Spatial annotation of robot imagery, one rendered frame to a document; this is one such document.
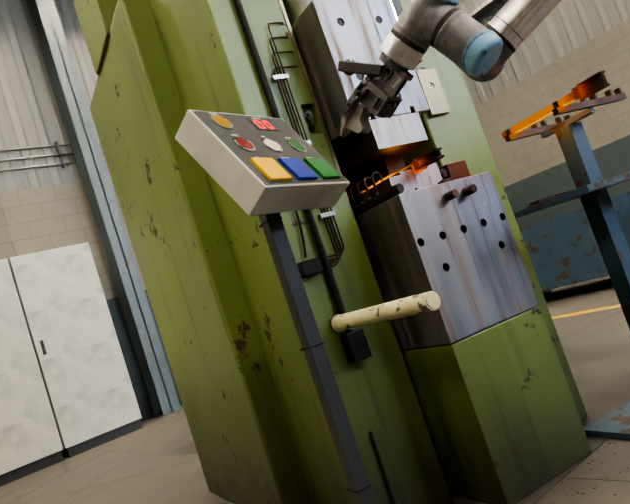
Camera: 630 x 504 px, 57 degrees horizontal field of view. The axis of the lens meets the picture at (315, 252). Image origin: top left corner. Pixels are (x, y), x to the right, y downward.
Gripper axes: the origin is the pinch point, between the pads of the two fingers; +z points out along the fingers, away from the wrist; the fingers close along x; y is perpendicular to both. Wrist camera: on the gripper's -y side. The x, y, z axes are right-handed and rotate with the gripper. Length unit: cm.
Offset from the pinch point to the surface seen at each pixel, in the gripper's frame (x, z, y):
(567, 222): 411, 64, 12
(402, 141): 44.0, 4.5, -3.9
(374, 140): 35.5, 7.4, -8.0
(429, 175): 49, 9, 8
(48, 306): 205, 416, -292
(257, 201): -26.9, 15.0, 6.3
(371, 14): 49, -19, -39
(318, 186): -7.1, 11.7, 6.3
